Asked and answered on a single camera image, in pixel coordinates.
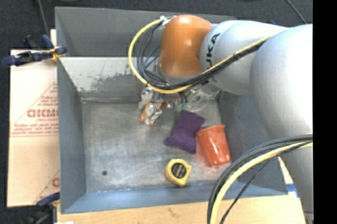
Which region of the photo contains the grey metal bin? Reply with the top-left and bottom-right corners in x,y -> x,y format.
54,6 -> 289,215

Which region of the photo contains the purple cloth bag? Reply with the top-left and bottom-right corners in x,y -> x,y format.
164,109 -> 206,154

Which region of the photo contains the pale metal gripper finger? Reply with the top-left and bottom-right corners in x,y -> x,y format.
138,85 -> 154,110
141,102 -> 164,126

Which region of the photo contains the brown cardboard board red print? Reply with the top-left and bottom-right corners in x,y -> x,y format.
6,28 -> 61,208

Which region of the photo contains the clear glass object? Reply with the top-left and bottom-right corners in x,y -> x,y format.
187,87 -> 219,113

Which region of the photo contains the yellow tape measure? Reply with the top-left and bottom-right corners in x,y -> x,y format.
165,158 -> 193,188

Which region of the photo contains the orange plastic cup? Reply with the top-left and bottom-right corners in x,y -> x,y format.
195,123 -> 232,169

